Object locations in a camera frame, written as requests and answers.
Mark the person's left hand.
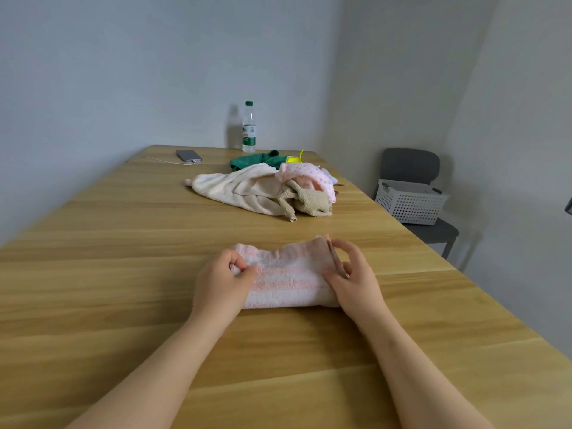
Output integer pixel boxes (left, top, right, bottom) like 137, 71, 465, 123
191, 248, 259, 329

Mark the white plastic basket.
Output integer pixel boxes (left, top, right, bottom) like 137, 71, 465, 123
374, 179, 450, 226

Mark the green cloth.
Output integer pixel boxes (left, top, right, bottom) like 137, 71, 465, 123
229, 150, 291, 171

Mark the person's right forearm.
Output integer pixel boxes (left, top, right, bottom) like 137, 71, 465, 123
357, 307, 495, 429

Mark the pink dotted cloth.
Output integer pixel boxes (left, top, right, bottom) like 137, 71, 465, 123
275, 162, 337, 204

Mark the wooden table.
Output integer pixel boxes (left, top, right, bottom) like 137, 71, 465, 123
0, 145, 572, 429

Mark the white charging cable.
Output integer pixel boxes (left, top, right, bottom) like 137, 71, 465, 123
133, 156, 195, 166

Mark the pale pink towel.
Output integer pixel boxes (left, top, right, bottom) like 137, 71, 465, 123
230, 234, 352, 310

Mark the person's left forearm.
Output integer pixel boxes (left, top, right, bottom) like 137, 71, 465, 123
64, 312, 229, 429

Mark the person's right hand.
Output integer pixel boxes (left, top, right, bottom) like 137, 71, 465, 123
321, 238, 390, 329

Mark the clear green-label water bottle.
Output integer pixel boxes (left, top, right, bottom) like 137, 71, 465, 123
241, 100, 257, 153

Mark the tan brown towel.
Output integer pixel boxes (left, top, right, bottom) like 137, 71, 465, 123
278, 179, 334, 223

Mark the grey chair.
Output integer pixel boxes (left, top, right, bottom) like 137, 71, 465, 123
378, 148, 460, 260

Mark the small white towel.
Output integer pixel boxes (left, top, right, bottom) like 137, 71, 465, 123
184, 163, 287, 217

